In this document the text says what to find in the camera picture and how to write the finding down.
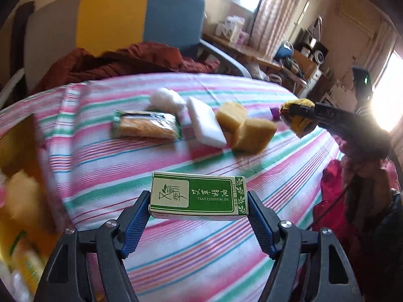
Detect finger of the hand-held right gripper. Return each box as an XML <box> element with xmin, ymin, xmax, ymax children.
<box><xmin>288</xmin><ymin>102</ymin><xmax>318</xmax><ymax>122</ymax></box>

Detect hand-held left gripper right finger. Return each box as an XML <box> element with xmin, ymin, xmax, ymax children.
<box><xmin>247</xmin><ymin>190</ymin><xmax>362</xmax><ymax>302</ymax></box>

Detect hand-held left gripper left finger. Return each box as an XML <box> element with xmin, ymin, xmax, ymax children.
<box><xmin>34</xmin><ymin>190</ymin><xmax>152</xmax><ymax>302</ymax></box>

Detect yellow sponge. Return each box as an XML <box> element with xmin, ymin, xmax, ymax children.
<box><xmin>5</xmin><ymin>170</ymin><xmax>45</xmax><ymax>227</ymax></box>
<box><xmin>216</xmin><ymin>101</ymin><xmax>248</xmax><ymax>133</ymax></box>
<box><xmin>280</xmin><ymin>99</ymin><xmax>315</xmax><ymax>138</ymax></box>
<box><xmin>233</xmin><ymin>118</ymin><xmax>278</xmax><ymax>154</ymax></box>

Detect green white box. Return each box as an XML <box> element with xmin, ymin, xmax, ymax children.
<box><xmin>149</xmin><ymin>171</ymin><xmax>247</xmax><ymax>221</ymax></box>

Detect cracker packet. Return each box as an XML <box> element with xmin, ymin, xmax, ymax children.
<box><xmin>112</xmin><ymin>110</ymin><xmax>183</xmax><ymax>140</ymax></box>

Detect white rectangular block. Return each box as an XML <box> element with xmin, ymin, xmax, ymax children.
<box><xmin>186</xmin><ymin>96</ymin><xmax>227</xmax><ymax>148</ymax></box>

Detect yellow green box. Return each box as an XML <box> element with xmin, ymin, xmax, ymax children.
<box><xmin>5</xmin><ymin>225</ymin><xmax>48</xmax><ymax>291</ymax></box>

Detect white cotton ball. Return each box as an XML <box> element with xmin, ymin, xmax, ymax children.
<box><xmin>149</xmin><ymin>87</ymin><xmax>189</xmax><ymax>118</ymax></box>

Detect gold tin box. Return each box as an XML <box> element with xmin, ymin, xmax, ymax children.
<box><xmin>0</xmin><ymin>113</ymin><xmax>63</xmax><ymax>302</ymax></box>

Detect person's right hand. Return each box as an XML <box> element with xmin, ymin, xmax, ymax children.
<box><xmin>339</xmin><ymin>149</ymin><xmax>391</xmax><ymax>180</ymax></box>

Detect wooden cabinet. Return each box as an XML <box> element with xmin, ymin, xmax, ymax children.
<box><xmin>291</xmin><ymin>49</ymin><xmax>323</xmax><ymax>97</ymax></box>

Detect white plastic bag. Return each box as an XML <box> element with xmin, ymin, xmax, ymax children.
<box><xmin>252</xmin><ymin>64</ymin><xmax>272</xmax><ymax>81</ymax></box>

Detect blue metal-framed object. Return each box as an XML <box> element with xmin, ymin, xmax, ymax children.
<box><xmin>277</xmin><ymin>42</ymin><xmax>295</xmax><ymax>61</ymax></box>

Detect black stereo set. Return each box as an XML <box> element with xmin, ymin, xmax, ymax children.
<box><xmin>299</xmin><ymin>28</ymin><xmax>329</xmax><ymax>65</ymax></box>

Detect striped tablecloth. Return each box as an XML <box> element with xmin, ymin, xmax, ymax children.
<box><xmin>0</xmin><ymin>72</ymin><xmax>347</xmax><ymax>302</ymax></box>

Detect red cloth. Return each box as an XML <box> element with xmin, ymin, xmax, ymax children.
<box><xmin>312</xmin><ymin>159</ymin><xmax>403</xmax><ymax>302</ymax></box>

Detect wooden side desk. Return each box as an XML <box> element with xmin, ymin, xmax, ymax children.
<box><xmin>201</xmin><ymin>33</ymin><xmax>309</xmax><ymax>89</ymax></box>

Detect pink patterned curtain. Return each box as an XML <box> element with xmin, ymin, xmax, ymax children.
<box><xmin>252</xmin><ymin>0</ymin><xmax>318</xmax><ymax>60</ymax></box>

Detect white carton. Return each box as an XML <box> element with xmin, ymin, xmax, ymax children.
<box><xmin>216</xmin><ymin>16</ymin><xmax>244</xmax><ymax>43</ymax></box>

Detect maroon cloth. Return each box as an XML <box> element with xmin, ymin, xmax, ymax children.
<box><xmin>33</xmin><ymin>42</ymin><xmax>221</xmax><ymax>95</ymax></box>

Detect grey yellow blue armchair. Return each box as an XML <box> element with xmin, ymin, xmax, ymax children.
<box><xmin>0</xmin><ymin>0</ymin><xmax>252</xmax><ymax>107</ymax></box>

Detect tangled black cables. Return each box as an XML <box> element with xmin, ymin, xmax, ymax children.
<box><xmin>283</xmin><ymin>55</ymin><xmax>308</xmax><ymax>80</ymax></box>

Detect black cable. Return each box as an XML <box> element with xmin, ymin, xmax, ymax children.
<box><xmin>310</xmin><ymin>173</ymin><xmax>359</xmax><ymax>230</ymax></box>

